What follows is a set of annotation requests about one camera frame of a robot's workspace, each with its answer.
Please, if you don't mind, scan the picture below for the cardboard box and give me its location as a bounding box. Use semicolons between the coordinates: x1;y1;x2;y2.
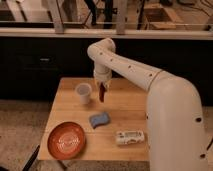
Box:
142;3;183;30

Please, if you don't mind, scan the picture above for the blue sponge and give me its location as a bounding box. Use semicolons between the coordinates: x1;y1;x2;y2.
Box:
89;112;110;129

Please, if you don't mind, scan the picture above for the orange round plate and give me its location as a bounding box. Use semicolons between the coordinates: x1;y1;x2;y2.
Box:
47;122;86;160

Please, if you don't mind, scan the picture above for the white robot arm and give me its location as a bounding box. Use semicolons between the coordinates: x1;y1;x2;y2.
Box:
87;38;208;171

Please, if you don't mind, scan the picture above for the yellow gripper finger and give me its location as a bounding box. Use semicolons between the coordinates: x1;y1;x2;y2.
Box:
94;78;100;89
104;81;110;90

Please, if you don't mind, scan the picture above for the white plastic bottle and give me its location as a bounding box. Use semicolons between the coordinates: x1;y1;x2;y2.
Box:
116;131;145;145

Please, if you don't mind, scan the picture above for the wooden table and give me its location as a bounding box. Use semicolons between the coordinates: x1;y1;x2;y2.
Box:
38;78;149;161

